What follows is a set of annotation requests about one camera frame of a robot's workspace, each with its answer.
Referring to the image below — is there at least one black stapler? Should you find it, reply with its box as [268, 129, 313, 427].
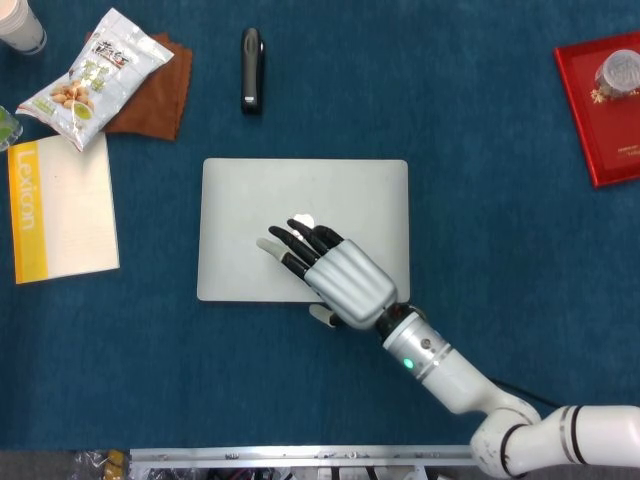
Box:
[240, 27, 267, 116]

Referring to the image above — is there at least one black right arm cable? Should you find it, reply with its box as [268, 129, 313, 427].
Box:
[492, 378, 566, 407]

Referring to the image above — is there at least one stack of paper cups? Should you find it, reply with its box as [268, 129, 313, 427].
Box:
[0, 0, 48, 55]

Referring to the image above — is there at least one brown folded cloth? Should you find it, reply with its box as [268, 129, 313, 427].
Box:
[84, 32, 194, 143]

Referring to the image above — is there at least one silver laptop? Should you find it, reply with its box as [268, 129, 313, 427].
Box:
[196, 158, 412, 304]

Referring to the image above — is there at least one clear bag with yellow contents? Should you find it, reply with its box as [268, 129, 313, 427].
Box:
[69, 448, 134, 480]

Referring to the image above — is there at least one white nut snack bag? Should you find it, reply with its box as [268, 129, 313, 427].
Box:
[16, 6, 176, 152]

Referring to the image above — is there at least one aluminium profile rail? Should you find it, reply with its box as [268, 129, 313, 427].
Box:
[128, 443, 481, 471]

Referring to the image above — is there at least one white yellow Lexicon notebook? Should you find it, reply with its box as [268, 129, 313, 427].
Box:
[6, 134, 121, 286]

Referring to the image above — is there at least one red hardcover certificate folder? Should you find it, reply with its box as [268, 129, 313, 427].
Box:
[552, 30, 640, 189]

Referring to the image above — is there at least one blue table cloth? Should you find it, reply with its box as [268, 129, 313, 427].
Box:
[0, 0, 640, 451]

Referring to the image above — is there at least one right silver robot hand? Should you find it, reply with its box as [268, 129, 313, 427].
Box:
[255, 217, 399, 332]

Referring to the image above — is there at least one green clear plastic packet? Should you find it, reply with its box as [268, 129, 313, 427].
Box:
[0, 104, 24, 151]

